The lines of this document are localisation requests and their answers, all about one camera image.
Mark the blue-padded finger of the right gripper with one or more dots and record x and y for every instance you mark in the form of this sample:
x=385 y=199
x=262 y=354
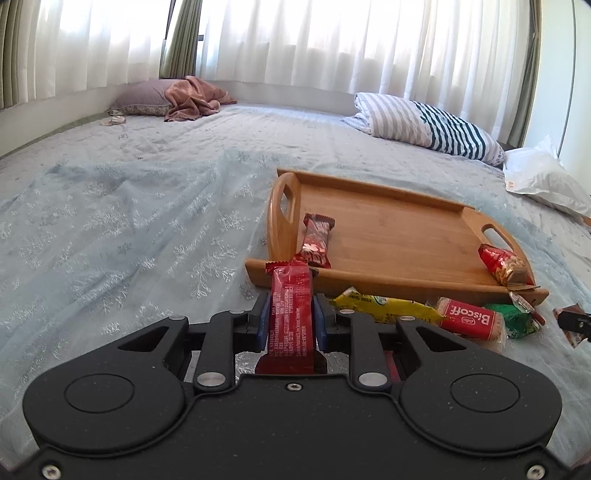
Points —
x=576 y=326

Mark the small object near pillow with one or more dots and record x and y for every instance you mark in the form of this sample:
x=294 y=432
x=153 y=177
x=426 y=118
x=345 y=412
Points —
x=113 y=120

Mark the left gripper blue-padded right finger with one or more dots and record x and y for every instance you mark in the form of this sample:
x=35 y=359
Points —
x=355 y=335

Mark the green snack packet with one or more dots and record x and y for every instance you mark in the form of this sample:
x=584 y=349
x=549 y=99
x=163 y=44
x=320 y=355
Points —
x=517 y=323

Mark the red Biscoff biscuit pack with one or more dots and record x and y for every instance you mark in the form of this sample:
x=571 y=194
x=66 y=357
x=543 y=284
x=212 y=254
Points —
x=470 y=321

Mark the wooden bamboo serving tray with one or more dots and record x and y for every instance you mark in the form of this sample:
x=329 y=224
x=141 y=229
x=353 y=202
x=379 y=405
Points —
x=386 y=241

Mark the light blue snowflake cloth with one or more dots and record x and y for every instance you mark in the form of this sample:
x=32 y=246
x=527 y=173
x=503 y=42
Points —
x=93 y=251

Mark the red-brown wafer bar wrapper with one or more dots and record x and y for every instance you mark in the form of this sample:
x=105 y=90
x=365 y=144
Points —
x=314 y=249

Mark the red gold peanut packet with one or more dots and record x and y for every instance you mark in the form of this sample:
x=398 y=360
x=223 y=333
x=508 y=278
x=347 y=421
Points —
x=505 y=266

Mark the green drape curtain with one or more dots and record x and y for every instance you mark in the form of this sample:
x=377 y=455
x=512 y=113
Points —
x=179 y=48

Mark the white pillow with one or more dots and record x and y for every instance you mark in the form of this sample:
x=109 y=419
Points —
x=536 y=172

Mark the red chocolate bar wrapper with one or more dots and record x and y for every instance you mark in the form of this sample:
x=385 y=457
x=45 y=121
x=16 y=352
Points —
x=291 y=343

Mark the striped grey navy pillow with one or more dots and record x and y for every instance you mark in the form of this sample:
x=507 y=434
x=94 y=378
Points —
x=407 y=121

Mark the brown almond chocolate bar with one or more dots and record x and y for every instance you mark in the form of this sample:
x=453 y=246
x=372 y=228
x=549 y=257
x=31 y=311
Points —
x=575 y=308

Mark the yellow white snack packet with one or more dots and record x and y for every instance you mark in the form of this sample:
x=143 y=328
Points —
x=386 y=310

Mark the pink crumpled blanket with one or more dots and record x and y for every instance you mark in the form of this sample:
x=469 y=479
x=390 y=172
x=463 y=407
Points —
x=192 y=98

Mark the purple pillow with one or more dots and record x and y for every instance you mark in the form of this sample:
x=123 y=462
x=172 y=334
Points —
x=144 y=98

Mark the white sheer curtain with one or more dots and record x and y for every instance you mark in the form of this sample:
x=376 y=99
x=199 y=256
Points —
x=467 y=57

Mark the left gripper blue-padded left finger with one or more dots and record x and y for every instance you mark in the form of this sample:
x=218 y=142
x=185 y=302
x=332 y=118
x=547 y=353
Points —
x=227 y=334

